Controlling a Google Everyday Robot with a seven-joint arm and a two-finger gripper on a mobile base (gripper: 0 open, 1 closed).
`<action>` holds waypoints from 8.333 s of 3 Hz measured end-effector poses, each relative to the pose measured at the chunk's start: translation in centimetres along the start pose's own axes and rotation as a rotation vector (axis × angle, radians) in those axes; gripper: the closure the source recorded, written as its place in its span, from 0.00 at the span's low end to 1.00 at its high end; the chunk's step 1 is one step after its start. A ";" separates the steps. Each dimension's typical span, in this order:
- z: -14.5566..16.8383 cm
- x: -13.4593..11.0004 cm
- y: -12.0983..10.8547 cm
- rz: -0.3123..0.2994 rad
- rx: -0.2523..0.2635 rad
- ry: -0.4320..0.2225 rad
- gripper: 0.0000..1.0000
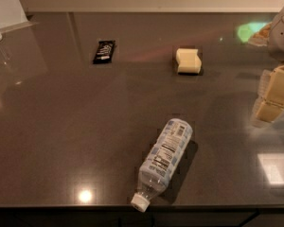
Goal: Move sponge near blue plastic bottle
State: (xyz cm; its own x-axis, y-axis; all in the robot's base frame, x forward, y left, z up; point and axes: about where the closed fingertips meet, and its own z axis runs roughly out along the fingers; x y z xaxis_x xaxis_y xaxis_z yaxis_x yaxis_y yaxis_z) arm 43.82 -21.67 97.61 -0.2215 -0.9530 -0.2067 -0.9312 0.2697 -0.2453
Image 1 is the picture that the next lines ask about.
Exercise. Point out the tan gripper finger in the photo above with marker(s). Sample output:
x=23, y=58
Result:
x=266, y=111
x=271, y=86

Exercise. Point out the yellow sponge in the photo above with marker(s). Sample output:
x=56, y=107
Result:
x=188, y=61

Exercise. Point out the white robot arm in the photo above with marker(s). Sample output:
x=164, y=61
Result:
x=276, y=50

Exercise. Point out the blue plastic water bottle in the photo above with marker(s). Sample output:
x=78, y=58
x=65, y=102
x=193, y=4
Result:
x=160, y=164

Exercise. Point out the green and orange chip bag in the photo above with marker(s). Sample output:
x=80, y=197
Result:
x=256, y=34

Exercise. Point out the black snack bar wrapper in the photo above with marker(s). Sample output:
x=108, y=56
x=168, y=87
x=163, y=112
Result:
x=104, y=52

